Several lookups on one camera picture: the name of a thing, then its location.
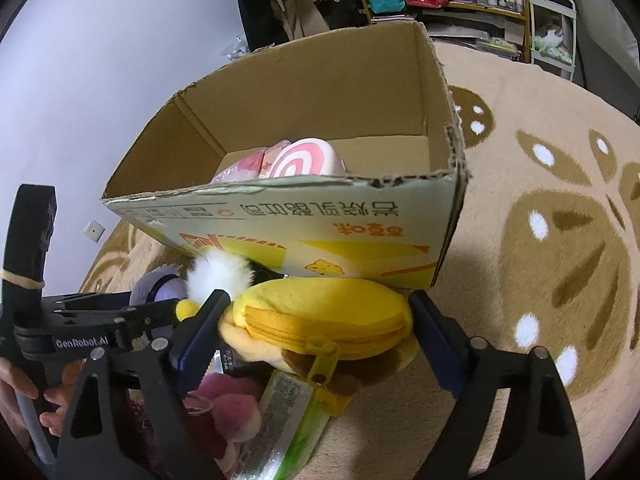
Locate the calico cat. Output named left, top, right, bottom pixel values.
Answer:
left=533, top=17, right=567, bottom=50

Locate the pale pink plush toy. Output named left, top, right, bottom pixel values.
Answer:
left=210, top=147, right=281, bottom=184

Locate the purple plush toy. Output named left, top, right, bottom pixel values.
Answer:
left=129, top=264, right=190, bottom=342

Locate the yellow plush zipper pouch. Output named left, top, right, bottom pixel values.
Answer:
left=217, top=280, right=419, bottom=417

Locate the wooden shelf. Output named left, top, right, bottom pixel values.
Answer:
left=350, top=0, right=532, bottom=63

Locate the green plastic packet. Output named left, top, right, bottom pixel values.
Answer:
left=234, top=369, right=332, bottom=480

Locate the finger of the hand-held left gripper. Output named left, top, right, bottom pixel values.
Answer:
left=52, top=301, right=180, bottom=342
left=52, top=291, right=135, bottom=311

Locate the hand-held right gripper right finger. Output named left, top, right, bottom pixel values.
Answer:
left=407, top=290, right=587, bottom=480

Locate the dark pink plush toy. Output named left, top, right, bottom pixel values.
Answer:
left=182, top=374, right=264, bottom=477

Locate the white fluffy pompom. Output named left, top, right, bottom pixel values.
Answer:
left=186, top=251, right=256, bottom=302

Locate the pink swirl plush cushion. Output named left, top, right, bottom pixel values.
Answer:
left=257, top=137, right=348, bottom=181

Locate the beige tote bag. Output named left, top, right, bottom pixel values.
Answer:
left=269, top=0, right=345, bottom=42

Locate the printed cardboard box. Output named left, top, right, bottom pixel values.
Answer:
left=101, top=20, right=471, bottom=291

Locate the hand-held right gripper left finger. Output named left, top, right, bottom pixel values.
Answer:
left=52, top=289, right=233, bottom=480

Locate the white trolley cart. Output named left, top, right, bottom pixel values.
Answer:
left=526, top=0, right=579, bottom=82

